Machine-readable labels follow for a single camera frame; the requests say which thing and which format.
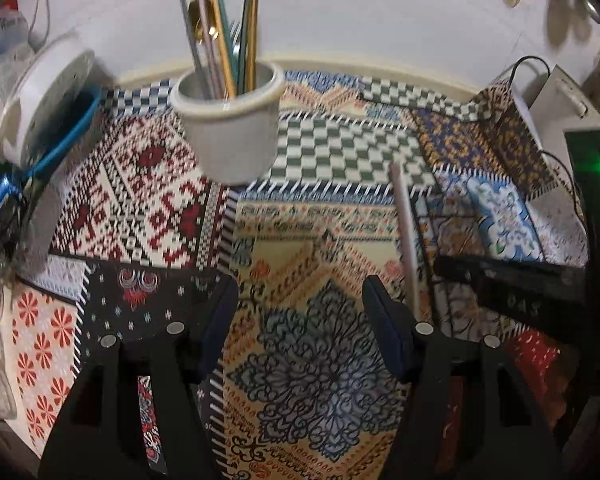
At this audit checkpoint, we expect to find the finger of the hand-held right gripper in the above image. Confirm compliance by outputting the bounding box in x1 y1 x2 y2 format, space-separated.
475 285 591 346
434 255 588 293

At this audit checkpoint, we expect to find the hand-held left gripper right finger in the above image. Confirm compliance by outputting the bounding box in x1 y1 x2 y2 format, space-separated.
361 275 563 480

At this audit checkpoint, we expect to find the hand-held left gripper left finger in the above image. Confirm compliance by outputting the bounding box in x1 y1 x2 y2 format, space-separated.
37 275 241 480

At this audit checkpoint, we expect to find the white chopstick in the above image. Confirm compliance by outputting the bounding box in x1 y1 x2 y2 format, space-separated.
389 161 423 323

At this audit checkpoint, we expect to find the white cup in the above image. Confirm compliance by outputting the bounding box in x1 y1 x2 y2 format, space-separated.
170 62 285 186

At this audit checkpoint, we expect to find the grey chopstick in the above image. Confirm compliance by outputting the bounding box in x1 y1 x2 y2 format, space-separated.
175 0 207 97

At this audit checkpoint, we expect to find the pink chopstick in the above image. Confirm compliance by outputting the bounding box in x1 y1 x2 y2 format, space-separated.
194 0 220 97

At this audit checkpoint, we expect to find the patterned patchwork tablecloth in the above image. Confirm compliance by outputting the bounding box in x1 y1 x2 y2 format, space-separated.
5 67 596 480

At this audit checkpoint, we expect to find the black device with green light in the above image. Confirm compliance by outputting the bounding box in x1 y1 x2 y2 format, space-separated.
564 129 600 271

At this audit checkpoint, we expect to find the white box device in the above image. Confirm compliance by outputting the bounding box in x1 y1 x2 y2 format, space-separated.
512 64 600 133

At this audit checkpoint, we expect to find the silver fork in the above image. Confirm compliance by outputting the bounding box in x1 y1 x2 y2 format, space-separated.
231 20 247 88

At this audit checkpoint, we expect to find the white perforated round container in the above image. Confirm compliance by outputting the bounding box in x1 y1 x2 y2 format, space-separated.
0 35 98 168

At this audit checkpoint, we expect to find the yellow chopstick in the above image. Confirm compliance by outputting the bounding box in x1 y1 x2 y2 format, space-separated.
244 0 264 95

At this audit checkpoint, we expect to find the gold spoon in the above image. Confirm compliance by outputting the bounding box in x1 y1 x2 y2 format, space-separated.
187 0 219 45

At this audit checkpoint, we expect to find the clear plastic bag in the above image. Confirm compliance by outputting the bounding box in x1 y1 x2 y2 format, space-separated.
0 7 36 86

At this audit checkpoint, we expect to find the black cable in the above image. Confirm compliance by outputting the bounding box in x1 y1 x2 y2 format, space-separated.
507 56 552 83
540 149 582 212

